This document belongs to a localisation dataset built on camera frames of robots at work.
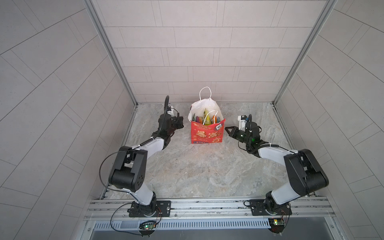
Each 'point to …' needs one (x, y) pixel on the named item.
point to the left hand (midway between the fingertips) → (186, 114)
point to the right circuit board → (277, 225)
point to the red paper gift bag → (206, 133)
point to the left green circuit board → (148, 225)
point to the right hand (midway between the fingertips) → (224, 128)
